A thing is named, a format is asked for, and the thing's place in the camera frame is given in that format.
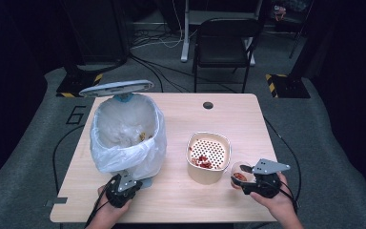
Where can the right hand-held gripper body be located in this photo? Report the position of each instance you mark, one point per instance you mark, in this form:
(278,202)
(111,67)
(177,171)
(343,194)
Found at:
(267,186)

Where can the dark cabinet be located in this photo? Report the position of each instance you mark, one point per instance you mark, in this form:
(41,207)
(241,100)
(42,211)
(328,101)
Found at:
(98,31)

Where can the red food scraps in bowl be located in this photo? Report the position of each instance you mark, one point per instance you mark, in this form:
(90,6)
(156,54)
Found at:
(203,162)

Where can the person's right hand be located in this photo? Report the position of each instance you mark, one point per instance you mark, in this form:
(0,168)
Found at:
(278,205)

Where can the red food scraps in cup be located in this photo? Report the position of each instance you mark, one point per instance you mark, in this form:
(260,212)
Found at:
(239,176)

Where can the black yellow-striped stand base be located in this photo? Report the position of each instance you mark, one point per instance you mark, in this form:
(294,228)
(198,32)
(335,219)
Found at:
(290,87)
(71,86)

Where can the person's left hand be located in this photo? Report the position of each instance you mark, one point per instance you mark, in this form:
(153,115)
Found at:
(109,211)

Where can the white desk frame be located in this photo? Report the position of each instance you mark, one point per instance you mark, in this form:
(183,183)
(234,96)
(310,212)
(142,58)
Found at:
(185,41)

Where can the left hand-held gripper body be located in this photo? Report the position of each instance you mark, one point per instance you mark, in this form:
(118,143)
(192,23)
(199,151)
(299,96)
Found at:
(120,194)

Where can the white grey pedal trash can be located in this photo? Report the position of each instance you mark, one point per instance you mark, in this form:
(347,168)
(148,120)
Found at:
(117,87)

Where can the clear plastic cup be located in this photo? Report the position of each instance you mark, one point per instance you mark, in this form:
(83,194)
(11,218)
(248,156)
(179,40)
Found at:
(236,167)

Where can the white plastic trash bag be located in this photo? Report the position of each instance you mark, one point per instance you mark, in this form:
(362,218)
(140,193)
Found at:
(130,160)

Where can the black folding chair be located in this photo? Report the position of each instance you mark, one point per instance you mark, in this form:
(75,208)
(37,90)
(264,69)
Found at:
(224,51)

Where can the grey metal table bracket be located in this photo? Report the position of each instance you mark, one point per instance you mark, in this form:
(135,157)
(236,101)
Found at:
(57,201)

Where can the beige strainer bowl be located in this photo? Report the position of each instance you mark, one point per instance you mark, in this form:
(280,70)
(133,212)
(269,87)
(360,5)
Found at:
(205,176)

